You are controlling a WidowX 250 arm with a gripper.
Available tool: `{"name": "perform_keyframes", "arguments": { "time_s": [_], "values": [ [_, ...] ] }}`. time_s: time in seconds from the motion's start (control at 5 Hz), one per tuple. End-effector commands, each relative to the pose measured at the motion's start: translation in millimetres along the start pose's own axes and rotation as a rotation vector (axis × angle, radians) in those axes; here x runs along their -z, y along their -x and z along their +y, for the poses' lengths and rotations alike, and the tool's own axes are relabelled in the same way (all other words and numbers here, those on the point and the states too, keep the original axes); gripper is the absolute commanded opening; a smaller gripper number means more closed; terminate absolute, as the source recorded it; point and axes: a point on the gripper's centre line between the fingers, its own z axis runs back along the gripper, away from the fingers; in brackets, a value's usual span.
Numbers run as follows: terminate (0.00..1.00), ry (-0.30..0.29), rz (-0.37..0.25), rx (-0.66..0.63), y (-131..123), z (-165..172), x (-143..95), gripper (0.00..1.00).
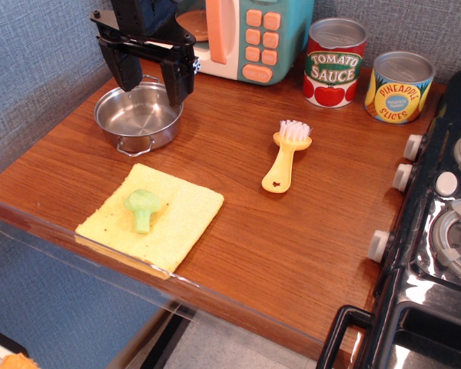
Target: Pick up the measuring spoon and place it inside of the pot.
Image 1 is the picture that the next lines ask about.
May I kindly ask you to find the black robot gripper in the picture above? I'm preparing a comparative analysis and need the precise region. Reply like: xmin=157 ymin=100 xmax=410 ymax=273
xmin=91 ymin=1 xmax=201 ymax=107

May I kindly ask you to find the green toy broccoli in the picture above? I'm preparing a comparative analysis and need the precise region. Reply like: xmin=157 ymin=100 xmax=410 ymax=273
xmin=124 ymin=189 xmax=161 ymax=234

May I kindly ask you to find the small stainless steel pot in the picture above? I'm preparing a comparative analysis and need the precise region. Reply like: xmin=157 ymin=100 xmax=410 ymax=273
xmin=94 ymin=75 xmax=184 ymax=158

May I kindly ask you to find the teal toy microwave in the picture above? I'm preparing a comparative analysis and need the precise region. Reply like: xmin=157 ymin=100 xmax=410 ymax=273
xmin=177 ymin=1 xmax=314 ymax=85

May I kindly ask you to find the yellow folded cloth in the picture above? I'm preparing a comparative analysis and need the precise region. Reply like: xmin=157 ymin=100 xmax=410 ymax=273
xmin=75 ymin=164 xmax=224 ymax=280

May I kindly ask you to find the yellow toy scrub brush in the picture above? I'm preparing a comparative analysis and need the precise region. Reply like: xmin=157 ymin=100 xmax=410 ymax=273
xmin=261 ymin=120 xmax=312 ymax=194

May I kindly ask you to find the tomato sauce toy can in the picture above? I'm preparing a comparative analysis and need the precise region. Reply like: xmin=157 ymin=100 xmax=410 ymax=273
xmin=303 ymin=18 xmax=367 ymax=108

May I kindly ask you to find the pineapple slices toy can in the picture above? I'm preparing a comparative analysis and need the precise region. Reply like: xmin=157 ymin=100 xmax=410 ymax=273
xmin=364 ymin=51 xmax=436 ymax=125

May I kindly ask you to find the clear acrylic table guard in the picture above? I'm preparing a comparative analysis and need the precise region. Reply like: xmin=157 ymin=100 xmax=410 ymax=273
xmin=0 ymin=203 xmax=323 ymax=368

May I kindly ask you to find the orange object at corner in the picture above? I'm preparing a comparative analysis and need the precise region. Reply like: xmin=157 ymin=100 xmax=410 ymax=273
xmin=0 ymin=353 xmax=39 ymax=369

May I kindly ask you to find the black toy stove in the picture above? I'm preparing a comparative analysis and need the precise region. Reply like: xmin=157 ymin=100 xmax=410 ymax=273
xmin=317 ymin=70 xmax=461 ymax=368

